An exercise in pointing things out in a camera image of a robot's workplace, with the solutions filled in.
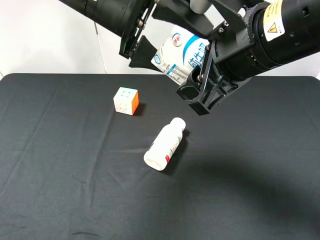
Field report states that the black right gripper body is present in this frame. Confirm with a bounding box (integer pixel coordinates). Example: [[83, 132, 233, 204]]
[[189, 0, 265, 116]]

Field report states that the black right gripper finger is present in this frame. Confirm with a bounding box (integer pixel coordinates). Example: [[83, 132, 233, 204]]
[[176, 67, 208, 101]]

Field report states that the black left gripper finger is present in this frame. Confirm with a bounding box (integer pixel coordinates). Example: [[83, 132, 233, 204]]
[[128, 35, 161, 73], [152, 0, 214, 39]]

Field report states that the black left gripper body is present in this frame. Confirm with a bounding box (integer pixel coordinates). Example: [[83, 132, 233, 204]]
[[119, 0, 158, 59]]

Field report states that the white blue milk carton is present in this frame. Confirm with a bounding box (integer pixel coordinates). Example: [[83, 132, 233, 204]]
[[151, 25, 209, 86]]

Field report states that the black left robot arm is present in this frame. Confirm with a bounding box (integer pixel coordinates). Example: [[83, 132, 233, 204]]
[[61, 0, 214, 71]]

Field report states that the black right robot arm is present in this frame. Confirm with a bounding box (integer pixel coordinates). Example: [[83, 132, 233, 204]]
[[177, 0, 320, 116]]

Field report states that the pastel rubik's cube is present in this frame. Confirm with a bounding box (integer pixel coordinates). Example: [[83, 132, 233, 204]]
[[113, 87, 140, 116]]

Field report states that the white plastic bottle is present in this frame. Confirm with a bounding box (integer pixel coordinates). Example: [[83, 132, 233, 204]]
[[143, 117, 186, 171]]

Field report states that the black tablecloth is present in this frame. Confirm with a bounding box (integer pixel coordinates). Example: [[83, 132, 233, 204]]
[[0, 73, 320, 240]]

